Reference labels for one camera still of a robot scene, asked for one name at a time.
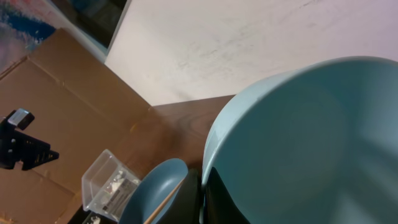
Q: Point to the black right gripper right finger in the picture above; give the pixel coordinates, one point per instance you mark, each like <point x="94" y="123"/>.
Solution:
<point x="219" y="206"/>

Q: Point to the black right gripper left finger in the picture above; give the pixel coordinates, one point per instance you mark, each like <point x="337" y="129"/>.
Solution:
<point x="185" y="208"/>

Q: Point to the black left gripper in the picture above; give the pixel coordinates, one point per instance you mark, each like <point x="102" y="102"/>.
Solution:
<point x="30" y="151"/>

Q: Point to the light blue rice bowl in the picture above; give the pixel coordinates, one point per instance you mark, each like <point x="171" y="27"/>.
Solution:
<point x="315" y="145"/>

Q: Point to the clear plastic waste bin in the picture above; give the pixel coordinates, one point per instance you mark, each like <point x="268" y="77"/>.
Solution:
<point x="107" y="186"/>

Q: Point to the wooden chopstick left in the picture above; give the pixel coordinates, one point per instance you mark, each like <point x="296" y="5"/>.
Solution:
<point x="151" y="218"/>

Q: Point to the dark blue plate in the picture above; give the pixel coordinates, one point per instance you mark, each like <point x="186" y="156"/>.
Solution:
<point x="153" y="189"/>

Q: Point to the brown cardboard box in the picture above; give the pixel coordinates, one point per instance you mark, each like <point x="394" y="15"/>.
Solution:
<point x="81" y="108"/>

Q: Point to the spilled rice pile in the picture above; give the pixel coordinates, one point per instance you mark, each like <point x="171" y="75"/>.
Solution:
<point x="93" y="220"/>

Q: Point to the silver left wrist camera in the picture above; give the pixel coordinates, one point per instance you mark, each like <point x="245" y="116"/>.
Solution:
<point x="21" y="118"/>

